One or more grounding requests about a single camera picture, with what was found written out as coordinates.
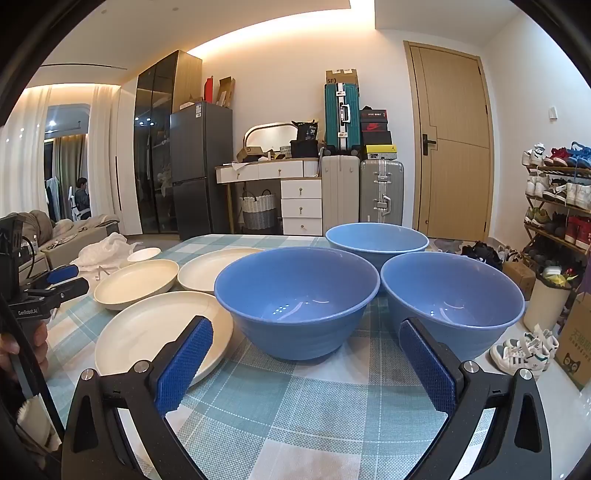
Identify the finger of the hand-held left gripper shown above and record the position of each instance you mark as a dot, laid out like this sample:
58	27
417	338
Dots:
69	287
62	274

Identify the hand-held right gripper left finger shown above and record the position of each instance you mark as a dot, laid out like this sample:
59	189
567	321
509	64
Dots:
184	364

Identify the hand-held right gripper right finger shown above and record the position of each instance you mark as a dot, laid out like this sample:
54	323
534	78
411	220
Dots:
429	369

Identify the cream round plate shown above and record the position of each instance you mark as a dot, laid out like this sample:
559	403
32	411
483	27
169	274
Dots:
147	332
134	284
203	274

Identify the blue bowl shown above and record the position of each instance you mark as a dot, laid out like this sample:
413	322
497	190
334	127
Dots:
376	242
295	295
461	295

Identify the person's left hand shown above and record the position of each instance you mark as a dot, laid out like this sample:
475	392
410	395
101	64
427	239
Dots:
37	344

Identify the small white plastic stand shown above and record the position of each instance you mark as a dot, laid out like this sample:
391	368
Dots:
101	273

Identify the grey sofa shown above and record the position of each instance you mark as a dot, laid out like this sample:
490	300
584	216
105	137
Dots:
78	230

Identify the white plastic bag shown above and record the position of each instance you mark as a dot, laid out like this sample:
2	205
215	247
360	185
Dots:
106	251

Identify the small white plate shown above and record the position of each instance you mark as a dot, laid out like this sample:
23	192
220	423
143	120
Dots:
144	254

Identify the white green-striped sneaker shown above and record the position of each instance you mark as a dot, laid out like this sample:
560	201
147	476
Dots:
515	357
542	341

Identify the white curtain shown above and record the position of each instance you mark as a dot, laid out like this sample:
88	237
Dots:
104	152
23	161

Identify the checked teal white tablecloth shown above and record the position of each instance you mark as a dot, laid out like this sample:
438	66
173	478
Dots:
277	415

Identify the white wardrobe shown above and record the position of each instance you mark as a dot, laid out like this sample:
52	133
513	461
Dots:
127	184

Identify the pile of dark shoes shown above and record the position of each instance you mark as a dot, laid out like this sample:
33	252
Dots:
482	254

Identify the small brown cardboard box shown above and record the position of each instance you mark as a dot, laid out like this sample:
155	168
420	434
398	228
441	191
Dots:
519	274

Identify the purple bag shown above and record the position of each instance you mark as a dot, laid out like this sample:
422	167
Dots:
545	304

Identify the printed cardboard box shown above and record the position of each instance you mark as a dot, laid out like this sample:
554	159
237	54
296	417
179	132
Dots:
577	350

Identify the dark glass cabinet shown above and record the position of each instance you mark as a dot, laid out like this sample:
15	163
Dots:
154	138

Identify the woven laundry basket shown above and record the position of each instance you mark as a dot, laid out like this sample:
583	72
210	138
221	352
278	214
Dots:
258	212

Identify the grey refrigerator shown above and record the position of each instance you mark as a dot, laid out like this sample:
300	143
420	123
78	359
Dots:
201	161

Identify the silver suitcase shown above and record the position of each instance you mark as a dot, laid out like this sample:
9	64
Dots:
381	184

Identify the white vanity desk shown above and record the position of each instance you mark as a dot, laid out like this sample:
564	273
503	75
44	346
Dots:
300	203

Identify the beige suitcase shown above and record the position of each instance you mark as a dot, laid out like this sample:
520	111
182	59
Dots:
339	189

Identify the small open cardboard box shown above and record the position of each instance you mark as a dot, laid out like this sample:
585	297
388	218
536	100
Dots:
249	153

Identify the yellow black shoe box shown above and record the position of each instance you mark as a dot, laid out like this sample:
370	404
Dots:
381	151

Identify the shoe rack with shoes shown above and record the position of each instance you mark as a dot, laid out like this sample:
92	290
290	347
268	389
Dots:
577	194

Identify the plain black shoe box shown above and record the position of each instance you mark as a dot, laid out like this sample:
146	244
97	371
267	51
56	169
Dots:
376	138

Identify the oval mirror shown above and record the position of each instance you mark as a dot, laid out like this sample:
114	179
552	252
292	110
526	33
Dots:
270	136

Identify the tall cardboard box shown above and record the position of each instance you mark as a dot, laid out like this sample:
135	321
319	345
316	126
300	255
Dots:
226	92

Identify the black case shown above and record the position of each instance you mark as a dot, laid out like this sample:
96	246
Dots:
304	148

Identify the red shoe box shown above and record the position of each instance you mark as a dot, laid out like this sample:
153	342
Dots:
374	126

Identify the wooden door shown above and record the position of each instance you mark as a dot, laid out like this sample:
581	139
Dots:
452	115

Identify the black paper bag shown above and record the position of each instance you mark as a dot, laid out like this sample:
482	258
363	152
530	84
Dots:
309	131

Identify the teal suitcase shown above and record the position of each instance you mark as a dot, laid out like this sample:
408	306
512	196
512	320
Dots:
333	117

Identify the flat cardboard box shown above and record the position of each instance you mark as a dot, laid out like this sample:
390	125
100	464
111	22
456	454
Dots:
341	77

